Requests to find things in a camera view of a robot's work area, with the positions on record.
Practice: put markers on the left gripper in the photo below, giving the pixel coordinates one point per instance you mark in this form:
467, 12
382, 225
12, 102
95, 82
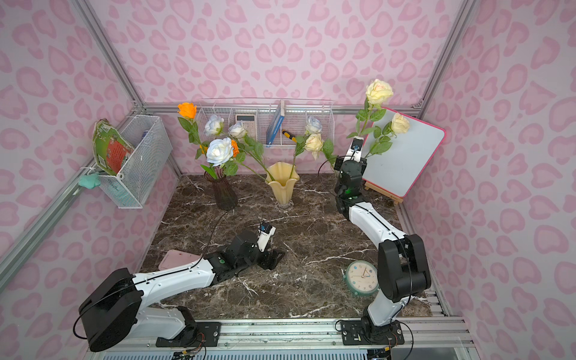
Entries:
264, 256

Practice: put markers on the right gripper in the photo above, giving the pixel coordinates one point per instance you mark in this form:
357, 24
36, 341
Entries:
351, 166

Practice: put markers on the blue white rose two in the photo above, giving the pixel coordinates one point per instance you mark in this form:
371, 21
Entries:
312, 126

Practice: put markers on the orange rose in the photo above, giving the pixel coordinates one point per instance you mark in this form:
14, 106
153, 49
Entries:
235, 148
187, 114

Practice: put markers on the blue white rose three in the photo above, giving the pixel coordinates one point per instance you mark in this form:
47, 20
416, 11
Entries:
248, 148

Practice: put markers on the orange tulip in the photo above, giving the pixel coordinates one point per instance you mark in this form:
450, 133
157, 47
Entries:
202, 150

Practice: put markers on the blue white rose one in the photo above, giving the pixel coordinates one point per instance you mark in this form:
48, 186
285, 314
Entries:
214, 126

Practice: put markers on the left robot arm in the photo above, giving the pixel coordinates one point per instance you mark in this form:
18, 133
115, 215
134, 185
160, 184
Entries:
121, 307

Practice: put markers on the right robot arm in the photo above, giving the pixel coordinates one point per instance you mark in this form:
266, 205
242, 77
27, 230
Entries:
402, 269

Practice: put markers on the wooden easel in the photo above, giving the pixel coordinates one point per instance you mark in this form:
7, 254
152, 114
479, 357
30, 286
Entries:
396, 199

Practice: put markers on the pink framed whiteboard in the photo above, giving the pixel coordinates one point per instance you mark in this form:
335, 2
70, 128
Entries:
398, 169

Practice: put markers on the yellow ceramic vase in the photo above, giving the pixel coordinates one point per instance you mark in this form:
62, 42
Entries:
282, 178

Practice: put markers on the purple glass vase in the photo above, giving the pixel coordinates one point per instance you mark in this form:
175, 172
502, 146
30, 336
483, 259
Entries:
224, 195

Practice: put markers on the yellow utility knife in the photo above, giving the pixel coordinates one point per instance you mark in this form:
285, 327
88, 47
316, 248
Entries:
290, 136

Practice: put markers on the blue book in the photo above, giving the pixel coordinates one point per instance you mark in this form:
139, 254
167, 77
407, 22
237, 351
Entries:
275, 124

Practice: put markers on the green alarm clock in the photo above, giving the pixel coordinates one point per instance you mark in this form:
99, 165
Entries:
361, 278

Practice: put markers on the pink flat case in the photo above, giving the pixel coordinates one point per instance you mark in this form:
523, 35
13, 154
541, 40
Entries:
176, 258

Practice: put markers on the white calculator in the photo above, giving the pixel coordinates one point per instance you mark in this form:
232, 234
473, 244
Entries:
248, 122

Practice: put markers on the green red picture card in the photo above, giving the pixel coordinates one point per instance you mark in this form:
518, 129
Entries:
111, 150

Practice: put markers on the green clip hook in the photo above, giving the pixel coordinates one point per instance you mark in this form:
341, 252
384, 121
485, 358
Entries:
90, 181

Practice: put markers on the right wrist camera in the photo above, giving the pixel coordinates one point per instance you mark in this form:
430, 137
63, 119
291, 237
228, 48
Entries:
354, 153

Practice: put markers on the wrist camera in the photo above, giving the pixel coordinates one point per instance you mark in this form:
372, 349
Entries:
354, 153
266, 232

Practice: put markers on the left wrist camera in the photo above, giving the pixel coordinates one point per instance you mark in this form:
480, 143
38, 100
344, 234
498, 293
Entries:
266, 232

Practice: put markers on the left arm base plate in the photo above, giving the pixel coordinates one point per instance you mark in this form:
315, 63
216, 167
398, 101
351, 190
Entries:
201, 333

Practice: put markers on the white wire wall shelf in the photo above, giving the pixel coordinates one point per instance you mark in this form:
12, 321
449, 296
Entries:
296, 113

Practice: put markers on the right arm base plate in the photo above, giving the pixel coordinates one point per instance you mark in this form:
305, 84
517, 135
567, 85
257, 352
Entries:
363, 332

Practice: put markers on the white wire side basket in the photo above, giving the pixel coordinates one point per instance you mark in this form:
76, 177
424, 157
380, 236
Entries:
131, 187

